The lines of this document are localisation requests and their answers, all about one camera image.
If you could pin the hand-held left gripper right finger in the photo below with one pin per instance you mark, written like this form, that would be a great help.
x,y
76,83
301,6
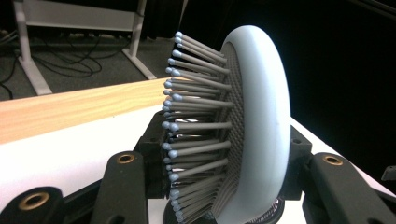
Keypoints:
x,y
297,155

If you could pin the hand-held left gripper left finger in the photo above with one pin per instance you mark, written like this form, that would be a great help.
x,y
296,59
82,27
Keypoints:
x,y
154,161

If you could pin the light blue hairbrush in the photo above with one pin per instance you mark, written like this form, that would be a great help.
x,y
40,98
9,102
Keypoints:
x,y
264,124

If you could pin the white table cover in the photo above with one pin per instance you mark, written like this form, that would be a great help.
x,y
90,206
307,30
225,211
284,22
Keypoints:
x,y
62,161

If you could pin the white metal stand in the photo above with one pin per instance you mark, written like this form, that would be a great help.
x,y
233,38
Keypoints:
x,y
31,71

